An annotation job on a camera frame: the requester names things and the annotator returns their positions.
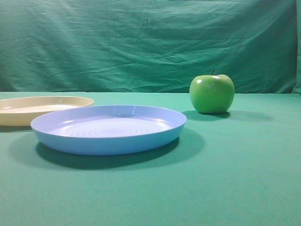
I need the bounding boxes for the blue plastic plate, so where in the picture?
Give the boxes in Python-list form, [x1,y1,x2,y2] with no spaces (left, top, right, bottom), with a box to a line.
[31,105,187,155]

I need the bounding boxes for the yellow plastic plate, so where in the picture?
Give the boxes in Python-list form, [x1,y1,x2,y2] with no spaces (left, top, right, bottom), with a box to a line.
[0,96,94,127]

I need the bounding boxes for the green apple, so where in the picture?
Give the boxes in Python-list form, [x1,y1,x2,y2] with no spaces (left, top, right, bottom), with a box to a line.
[189,70,235,114]

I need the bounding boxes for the green backdrop cloth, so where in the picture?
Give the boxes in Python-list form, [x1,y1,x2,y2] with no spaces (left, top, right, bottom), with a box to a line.
[0,0,301,93]

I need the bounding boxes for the green table cloth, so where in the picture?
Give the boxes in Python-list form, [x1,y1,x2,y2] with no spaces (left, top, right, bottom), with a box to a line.
[0,92,301,226]

